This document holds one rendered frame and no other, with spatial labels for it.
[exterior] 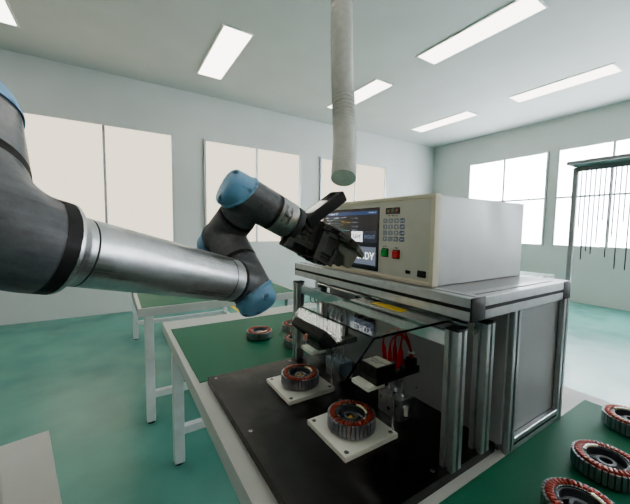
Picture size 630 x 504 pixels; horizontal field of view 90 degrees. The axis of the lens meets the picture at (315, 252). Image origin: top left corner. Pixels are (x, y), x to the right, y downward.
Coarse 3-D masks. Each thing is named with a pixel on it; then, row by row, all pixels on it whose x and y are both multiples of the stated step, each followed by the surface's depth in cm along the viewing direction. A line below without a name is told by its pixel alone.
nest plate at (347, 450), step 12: (312, 420) 76; (324, 420) 76; (324, 432) 71; (384, 432) 72; (396, 432) 72; (336, 444) 67; (348, 444) 67; (360, 444) 68; (372, 444) 68; (348, 456) 64
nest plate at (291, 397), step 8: (280, 376) 98; (272, 384) 93; (280, 384) 93; (320, 384) 93; (328, 384) 93; (280, 392) 88; (288, 392) 88; (296, 392) 89; (304, 392) 89; (312, 392) 89; (320, 392) 89; (328, 392) 91; (288, 400) 84; (296, 400) 85; (304, 400) 86
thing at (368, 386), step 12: (372, 360) 77; (384, 360) 77; (360, 372) 77; (372, 372) 74; (384, 372) 74; (396, 372) 76; (408, 372) 78; (360, 384) 74; (372, 384) 74; (384, 384) 74; (396, 384) 81
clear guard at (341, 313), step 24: (312, 312) 67; (336, 312) 67; (360, 312) 67; (384, 312) 67; (408, 312) 67; (432, 312) 68; (288, 336) 66; (312, 336) 62; (336, 336) 57; (360, 336) 54; (384, 336) 53; (336, 360) 53; (360, 360) 50
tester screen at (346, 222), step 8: (328, 216) 102; (336, 216) 98; (344, 216) 95; (352, 216) 91; (360, 216) 88; (368, 216) 86; (376, 216) 83; (336, 224) 98; (344, 224) 95; (352, 224) 92; (360, 224) 89; (368, 224) 86; (376, 224) 83; (344, 232) 95; (376, 232) 83; (376, 240) 83; (352, 264) 92; (360, 264) 89
